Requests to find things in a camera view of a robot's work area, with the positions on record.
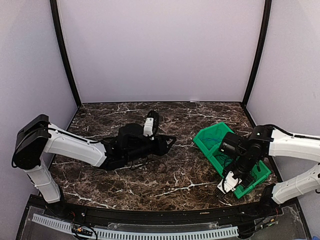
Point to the white slotted cable duct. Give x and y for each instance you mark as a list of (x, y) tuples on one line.
[(119, 231)]

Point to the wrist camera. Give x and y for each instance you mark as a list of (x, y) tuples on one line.
[(151, 124), (227, 184)]

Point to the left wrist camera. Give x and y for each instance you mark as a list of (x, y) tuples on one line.
[(151, 124)]

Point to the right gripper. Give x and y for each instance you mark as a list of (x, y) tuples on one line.
[(248, 181)]

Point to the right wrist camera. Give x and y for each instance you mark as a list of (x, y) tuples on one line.
[(227, 184)]

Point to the green bin near compartment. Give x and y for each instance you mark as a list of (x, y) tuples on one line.
[(259, 169)]

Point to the black front rail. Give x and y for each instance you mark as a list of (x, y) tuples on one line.
[(239, 214)]

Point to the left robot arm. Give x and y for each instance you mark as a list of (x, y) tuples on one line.
[(132, 142)]

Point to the left black frame post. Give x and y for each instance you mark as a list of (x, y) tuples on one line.
[(63, 51)]

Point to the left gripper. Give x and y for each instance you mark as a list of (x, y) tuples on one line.
[(161, 148)]

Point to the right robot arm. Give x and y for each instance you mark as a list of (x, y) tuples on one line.
[(270, 141)]

